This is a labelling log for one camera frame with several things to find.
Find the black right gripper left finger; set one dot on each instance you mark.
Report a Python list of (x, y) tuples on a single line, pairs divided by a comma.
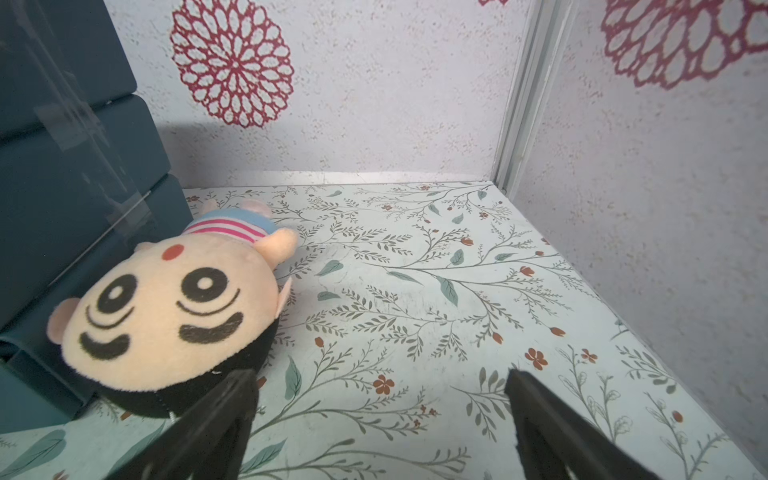
[(208, 442)]

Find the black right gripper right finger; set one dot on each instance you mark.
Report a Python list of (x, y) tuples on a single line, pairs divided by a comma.
[(555, 442)]

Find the teal drawer cabinet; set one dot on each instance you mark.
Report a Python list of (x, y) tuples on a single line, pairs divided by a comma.
[(84, 179)]

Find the round-faced plush doll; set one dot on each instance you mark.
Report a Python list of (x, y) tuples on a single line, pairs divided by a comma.
[(162, 328)]

